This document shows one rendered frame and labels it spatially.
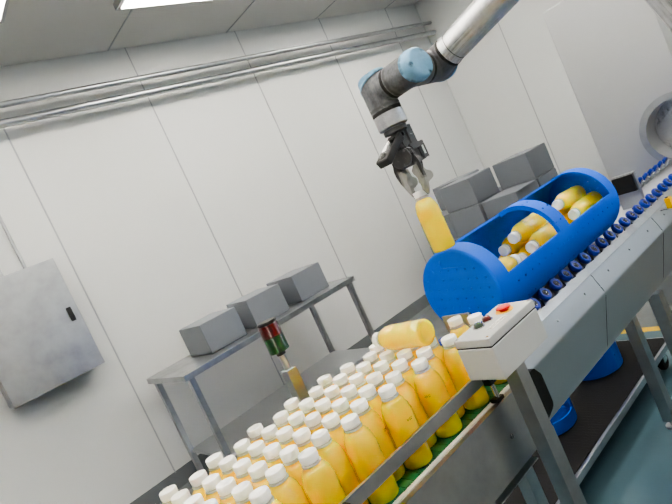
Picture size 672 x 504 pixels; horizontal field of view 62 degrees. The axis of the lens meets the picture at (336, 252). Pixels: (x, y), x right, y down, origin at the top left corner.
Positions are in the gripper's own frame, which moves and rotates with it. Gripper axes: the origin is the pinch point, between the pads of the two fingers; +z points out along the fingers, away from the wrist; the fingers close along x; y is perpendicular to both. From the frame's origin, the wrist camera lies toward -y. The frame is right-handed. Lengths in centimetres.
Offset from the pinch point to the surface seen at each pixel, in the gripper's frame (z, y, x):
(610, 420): 124, 87, 27
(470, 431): 54, -37, -14
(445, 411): 47, -41, -13
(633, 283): 65, 81, -9
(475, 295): 34.1, 3.5, 0.1
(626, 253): 53, 82, -10
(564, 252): 38, 42, -10
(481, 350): 37, -33, -24
